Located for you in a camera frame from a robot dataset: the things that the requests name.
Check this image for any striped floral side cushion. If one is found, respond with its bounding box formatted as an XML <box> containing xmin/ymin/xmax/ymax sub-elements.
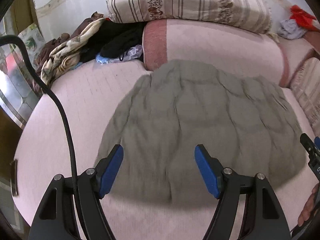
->
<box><xmin>290</xmin><ymin>57</ymin><xmax>320</xmax><ymax>137</ymax></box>

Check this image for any pink bolster cushion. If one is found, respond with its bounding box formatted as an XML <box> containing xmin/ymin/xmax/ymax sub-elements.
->
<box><xmin>142</xmin><ymin>18</ymin><xmax>291</xmax><ymax>88</ymax></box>

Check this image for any black cable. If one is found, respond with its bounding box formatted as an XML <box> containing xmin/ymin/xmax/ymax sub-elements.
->
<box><xmin>0</xmin><ymin>35</ymin><xmax>89</xmax><ymax>240</ymax></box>

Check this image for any grey lilac cloth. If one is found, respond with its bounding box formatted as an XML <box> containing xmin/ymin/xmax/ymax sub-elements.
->
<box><xmin>277</xmin><ymin>19</ymin><xmax>308</xmax><ymax>40</ymax></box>

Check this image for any brown beige patterned blanket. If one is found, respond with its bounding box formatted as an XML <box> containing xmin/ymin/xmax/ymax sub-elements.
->
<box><xmin>34</xmin><ymin>12</ymin><xmax>106</xmax><ymax>86</ymax></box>

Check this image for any black garment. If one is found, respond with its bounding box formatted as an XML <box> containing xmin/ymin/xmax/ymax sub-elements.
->
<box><xmin>80</xmin><ymin>20</ymin><xmax>147</xmax><ymax>63</ymax></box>

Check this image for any pink bed mattress cover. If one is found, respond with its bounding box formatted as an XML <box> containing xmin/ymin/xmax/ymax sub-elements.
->
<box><xmin>11</xmin><ymin>33</ymin><xmax>320</xmax><ymax>240</ymax></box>

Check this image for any red cloth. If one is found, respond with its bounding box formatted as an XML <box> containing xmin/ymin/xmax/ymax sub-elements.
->
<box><xmin>290</xmin><ymin>5</ymin><xmax>320</xmax><ymax>31</ymax></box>

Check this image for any olive green padded jacket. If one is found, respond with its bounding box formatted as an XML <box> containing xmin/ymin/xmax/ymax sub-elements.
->
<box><xmin>97</xmin><ymin>61</ymin><xmax>306</xmax><ymax>206</ymax></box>

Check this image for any blue plastic bag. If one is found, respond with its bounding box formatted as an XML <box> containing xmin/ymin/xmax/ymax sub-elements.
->
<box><xmin>95</xmin><ymin>44</ymin><xmax>144</xmax><ymax>65</ymax></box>

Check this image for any striped floral pillow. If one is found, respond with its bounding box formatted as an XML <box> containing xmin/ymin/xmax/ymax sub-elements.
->
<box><xmin>107</xmin><ymin>0</ymin><xmax>272</xmax><ymax>34</ymax></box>

